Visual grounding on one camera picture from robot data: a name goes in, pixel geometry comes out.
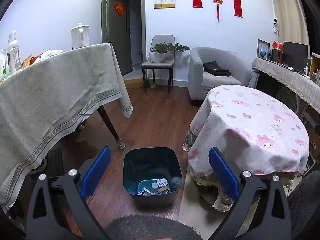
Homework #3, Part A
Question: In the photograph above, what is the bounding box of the white paper ball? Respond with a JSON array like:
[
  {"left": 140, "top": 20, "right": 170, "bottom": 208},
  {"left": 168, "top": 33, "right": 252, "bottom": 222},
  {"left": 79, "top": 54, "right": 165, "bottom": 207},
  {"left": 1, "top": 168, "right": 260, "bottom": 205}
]
[{"left": 156, "top": 178, "right": 168, "bottom": 188}]

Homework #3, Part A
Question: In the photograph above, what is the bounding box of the white plastic lid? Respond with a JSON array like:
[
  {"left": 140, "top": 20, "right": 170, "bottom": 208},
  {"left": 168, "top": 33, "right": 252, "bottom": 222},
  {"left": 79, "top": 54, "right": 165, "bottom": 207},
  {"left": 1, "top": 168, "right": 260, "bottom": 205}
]
[{"left": 151, "top": 183, "right": 158, "bottom": 189}]

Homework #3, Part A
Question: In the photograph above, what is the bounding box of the brown cardboard tape roll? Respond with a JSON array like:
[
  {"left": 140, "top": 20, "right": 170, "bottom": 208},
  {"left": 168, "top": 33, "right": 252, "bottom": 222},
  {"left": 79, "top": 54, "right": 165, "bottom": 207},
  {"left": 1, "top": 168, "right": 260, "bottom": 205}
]
[{"left": 157, "top": 186, "right": 170, "bottom": 194}]

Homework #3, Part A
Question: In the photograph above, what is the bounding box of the teal trash bin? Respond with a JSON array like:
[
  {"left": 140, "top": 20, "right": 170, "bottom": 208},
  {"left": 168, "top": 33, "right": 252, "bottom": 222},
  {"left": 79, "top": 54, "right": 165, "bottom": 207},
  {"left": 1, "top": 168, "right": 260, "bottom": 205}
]
[{"left": 123, "top": 147, "right": 183, "bottom": 207}]

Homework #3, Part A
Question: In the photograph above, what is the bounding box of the black table leg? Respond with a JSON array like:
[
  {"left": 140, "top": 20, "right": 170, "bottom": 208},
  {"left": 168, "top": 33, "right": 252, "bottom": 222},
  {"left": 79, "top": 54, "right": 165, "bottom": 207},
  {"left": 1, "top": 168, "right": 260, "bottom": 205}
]
[{"left": 97, "top": 105, "right": 126, "bottom": 149}]

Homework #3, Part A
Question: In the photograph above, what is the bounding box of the dark ribbed floor mat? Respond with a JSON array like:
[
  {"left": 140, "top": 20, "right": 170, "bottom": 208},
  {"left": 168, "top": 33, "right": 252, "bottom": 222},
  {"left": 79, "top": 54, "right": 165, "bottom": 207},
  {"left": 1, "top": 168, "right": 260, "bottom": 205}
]
[{"left": 45, "top": 147, "right": 65, "bottom": 177}]

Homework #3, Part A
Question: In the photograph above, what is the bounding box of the pink patterned round tablecloth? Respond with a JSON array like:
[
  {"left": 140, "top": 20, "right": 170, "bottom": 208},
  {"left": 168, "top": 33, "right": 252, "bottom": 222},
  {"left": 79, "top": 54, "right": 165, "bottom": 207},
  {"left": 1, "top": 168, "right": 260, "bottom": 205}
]
[{"left": 188, "top": 85, "right": 309, "bottom": 178}]

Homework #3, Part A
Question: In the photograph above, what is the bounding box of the person's dark hair head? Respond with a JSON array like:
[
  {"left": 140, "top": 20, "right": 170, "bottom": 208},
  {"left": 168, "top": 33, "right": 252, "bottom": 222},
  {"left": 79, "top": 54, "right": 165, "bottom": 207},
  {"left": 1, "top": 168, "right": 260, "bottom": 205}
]
[{"left": 105, "top": 215, "right": 202, "bottom": 239}]

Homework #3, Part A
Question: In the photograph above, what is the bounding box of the beige patterned tablecloth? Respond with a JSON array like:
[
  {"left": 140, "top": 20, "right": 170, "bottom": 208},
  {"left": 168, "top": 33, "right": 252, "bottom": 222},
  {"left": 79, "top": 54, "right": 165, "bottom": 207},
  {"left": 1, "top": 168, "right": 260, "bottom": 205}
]
[{"left": 1, "top": 43, "right": 133, "bottom": 211}]

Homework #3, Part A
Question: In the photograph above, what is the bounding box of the grey armchair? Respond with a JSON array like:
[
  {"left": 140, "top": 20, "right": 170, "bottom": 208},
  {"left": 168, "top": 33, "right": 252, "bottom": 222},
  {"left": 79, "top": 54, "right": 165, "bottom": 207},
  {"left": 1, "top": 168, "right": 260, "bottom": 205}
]
[{"left": 187, "top": 47, "right": 252, "bottom": 104}]

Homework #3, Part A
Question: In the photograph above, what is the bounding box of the black bag on armchair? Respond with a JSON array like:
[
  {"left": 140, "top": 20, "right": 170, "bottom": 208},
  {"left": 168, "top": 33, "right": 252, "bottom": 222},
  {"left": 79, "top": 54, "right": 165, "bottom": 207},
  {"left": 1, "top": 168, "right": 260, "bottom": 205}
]
[{"left": 203, "top": 61, "right": 231, "bottom": 77}]

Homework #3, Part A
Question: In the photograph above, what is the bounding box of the beige lace sideboard cloth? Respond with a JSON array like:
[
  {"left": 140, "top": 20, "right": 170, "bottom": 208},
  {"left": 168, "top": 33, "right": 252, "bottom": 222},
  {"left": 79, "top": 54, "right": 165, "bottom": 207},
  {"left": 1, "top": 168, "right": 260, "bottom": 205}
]
[{"left": 252, "top": 57, "right": 320, "bottom": 113}]

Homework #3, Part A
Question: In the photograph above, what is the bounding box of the grey dining chair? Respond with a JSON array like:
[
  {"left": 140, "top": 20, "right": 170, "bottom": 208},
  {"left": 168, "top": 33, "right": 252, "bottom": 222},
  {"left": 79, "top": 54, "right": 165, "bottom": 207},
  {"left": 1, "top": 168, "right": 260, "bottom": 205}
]
[{"left": 141, "top": 34, "right": 175, "bottom": 94}]

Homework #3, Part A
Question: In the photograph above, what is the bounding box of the small blue globe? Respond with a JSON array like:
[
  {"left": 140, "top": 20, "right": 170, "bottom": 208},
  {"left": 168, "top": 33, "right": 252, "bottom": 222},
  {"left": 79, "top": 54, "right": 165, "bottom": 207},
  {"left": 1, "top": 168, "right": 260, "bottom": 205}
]
[{"left": 259, "top": 49, "right": 266, "bottom": 59}]

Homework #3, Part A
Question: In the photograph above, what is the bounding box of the white plastic bottle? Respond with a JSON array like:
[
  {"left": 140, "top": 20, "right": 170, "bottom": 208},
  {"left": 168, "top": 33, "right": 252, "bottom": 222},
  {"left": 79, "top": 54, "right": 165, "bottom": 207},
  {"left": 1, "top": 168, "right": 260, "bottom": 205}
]
[{"left": 7, "top": 30, "right": 21, "bottom": 74}]

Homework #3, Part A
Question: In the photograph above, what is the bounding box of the white electric kettle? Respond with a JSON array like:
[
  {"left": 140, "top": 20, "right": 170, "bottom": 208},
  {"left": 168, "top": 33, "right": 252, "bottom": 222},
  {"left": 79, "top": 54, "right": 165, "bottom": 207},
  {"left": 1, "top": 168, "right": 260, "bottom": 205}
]
[{"left": 70, "top": 22, "right": 90, "bottom": 50}]

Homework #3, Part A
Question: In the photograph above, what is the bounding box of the green potted plant white pot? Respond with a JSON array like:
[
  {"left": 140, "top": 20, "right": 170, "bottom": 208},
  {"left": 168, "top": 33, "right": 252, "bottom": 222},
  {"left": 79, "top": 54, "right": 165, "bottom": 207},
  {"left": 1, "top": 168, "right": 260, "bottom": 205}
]
[{"left": 149, "top": 42, "right": 190, "bottom": 63}]

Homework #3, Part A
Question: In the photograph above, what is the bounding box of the framed picture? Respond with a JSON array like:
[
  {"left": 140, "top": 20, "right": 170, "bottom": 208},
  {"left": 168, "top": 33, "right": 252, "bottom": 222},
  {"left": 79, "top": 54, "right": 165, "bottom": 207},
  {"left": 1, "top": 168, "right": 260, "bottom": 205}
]
[{"left": 257, "top": 39, "right": 270, "bottom": 60}]

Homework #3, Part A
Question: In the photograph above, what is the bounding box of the black monitor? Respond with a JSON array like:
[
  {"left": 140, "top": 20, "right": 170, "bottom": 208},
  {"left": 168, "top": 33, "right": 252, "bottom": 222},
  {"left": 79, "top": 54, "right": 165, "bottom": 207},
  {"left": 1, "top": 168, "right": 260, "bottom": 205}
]
[{"left": 283, "top": 42, "right": 308, "bottom": 70}]

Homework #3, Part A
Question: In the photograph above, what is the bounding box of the wooden desk shelf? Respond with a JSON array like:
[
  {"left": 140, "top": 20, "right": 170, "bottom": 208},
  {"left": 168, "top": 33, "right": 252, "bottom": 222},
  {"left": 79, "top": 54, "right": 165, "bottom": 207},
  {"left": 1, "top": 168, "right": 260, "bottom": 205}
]
[{"left": 309, "top": 53, "right": 320, "bottom": 83}]

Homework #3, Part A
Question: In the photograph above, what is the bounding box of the beige curtain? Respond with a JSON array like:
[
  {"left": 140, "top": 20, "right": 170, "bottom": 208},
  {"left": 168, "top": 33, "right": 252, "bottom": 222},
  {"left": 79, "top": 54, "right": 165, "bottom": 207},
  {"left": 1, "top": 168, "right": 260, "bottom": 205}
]
[{"left": 273, "top": 0, "right": 309, "bottom": 46}]

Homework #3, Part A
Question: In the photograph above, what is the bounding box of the red fu door sticker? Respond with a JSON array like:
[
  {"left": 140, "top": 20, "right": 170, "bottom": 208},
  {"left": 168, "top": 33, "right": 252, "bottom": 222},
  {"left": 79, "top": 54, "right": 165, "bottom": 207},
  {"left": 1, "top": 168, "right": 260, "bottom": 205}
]
[{"left": 114, "top": 2, "right": 126, "bottom": 17}]

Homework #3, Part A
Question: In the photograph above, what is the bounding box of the dark green door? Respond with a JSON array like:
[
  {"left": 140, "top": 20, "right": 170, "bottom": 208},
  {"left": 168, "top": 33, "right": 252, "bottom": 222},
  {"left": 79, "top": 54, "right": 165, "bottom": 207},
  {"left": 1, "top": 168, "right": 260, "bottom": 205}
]
[{"left": 102, "top": 0, "right": 132, "bottom": 75}]

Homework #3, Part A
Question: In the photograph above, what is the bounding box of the red hanging scroll right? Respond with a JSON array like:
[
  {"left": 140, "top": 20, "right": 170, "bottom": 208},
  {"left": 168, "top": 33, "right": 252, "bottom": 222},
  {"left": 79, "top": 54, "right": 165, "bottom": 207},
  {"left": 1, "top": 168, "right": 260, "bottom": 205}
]
[{"left": 233, "top": 0, "right": 243, "bottom": 18}]

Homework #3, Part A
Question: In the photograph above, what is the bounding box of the white security camera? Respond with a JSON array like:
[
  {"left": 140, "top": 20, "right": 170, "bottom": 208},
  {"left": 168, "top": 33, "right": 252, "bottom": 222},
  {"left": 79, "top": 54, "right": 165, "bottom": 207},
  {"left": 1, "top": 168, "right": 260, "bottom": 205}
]
[{"left": 272, "top": 18, "right": 279, "bottom": 34}]

